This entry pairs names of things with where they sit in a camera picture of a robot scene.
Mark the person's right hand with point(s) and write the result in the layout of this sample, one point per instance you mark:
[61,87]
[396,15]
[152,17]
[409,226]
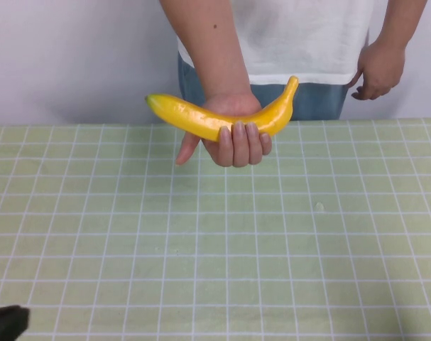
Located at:
[233,104]

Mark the person's left hand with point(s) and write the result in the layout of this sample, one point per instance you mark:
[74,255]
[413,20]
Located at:
[382,71]

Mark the yellow banana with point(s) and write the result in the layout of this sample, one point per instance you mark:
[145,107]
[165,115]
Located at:
[201,119]

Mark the person's right forearm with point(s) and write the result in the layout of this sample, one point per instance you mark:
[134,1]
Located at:
[208,46]

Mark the person's left forearm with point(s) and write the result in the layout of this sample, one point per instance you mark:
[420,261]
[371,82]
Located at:
[399,19]

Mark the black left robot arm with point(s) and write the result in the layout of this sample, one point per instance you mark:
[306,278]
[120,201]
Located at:
[5,321]

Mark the blue jeans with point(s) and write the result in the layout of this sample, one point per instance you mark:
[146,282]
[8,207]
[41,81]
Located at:
[318,103]

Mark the white t-shirt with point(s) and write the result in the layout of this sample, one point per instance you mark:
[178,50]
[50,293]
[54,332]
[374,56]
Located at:
[300,39]

